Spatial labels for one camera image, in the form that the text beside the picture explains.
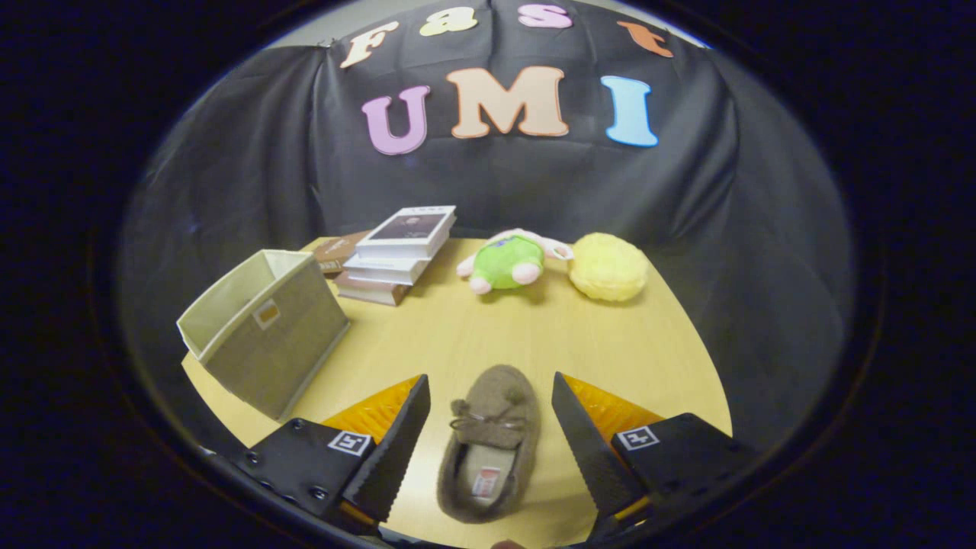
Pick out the brown fuzzy shoe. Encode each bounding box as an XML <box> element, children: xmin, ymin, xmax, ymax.
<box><xmin>436</xmin><ymin>364</ymin><xmax>542</xmax><ymax>525</ymax></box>

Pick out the green plush toy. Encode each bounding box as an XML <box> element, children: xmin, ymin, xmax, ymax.
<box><xmin>456</xmin><ymin>229</ymin><xmax>574</xmax><ymax>296</ymax></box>

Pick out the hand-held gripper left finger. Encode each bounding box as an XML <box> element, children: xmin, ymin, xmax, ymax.
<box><xmin>202</xmin><ymin>374</ymin><xmax>432</xmax><ymax>535</ymax></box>

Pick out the reddish spine book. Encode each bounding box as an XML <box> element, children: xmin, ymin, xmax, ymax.
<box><xmin>334</xmin><ymin>271</ymin><xmax>413</xmax><ymax>307</ymax></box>

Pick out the brown cover book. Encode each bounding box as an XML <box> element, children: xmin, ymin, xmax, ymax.
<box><xmin>311</xmin><ymin>230</ymin><xmax>372</xmax><ymax>279</ymax></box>

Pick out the beige fabric storage box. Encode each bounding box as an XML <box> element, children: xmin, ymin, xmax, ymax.
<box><xmin>177</xmin><ymin>249</ymin><xmax>352</xmax><ymax>422</ymax></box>

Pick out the black backdrop cloth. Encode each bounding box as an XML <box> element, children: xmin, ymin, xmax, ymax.
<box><xmin>118</xmin><ymin>0</ymin><xmax>855</xmax><ymax>458</ymax></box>

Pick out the plain white book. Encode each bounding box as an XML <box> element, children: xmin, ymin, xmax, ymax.
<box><xmin>343</xmin><ymin>248</ymin><xmax>432</xmax><ymax>287</ymax></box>

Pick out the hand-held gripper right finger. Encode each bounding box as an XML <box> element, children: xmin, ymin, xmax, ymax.
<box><xmin>551</xmin><ymin>371</ymin><xmax>763</xmax><ymax>538</ymax></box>

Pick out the yellow fluffy plush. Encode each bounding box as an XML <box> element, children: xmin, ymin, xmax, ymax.
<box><xmin>568</xmin><ymin>233</ymin><xmax>650</xmax><ymax>303</ymax></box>

